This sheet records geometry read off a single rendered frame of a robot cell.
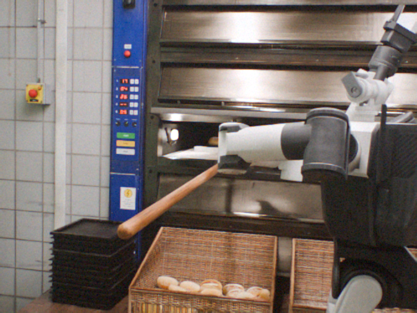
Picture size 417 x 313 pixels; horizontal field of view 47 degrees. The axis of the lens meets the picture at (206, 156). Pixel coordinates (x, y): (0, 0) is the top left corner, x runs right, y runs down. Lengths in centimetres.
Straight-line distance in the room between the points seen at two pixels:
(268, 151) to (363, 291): 43
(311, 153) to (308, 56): 116
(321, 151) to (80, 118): 156
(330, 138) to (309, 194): 116
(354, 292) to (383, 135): 41
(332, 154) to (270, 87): 115
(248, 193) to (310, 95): 53
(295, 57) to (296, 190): 60
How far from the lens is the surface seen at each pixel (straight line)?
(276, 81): 220
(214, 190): 225
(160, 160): 228
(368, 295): 131
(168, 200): 115
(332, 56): 220
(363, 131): 118
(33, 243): 263
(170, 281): 223
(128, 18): 232
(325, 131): 108
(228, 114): 205
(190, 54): 225
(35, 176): 255
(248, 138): 117
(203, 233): 225
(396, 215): 119
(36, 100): 243
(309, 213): 221
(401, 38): 166
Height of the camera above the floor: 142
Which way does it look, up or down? 6 degrees down
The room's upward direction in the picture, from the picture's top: 2 degrees clockwise
